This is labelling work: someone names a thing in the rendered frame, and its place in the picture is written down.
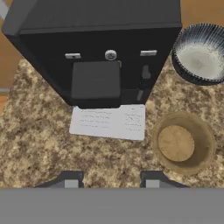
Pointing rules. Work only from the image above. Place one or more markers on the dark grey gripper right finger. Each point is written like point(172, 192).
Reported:
point(153, 178)

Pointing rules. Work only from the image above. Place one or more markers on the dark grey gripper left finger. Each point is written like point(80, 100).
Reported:
point(70, 178)

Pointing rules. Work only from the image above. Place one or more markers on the brown wooden bowl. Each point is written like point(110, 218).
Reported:
point(183, 143)

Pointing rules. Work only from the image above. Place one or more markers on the blue striped white bowl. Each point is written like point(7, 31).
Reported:
point(199, 57)

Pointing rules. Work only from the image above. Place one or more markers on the black coffee machine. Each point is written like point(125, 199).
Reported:
point(96, 58)

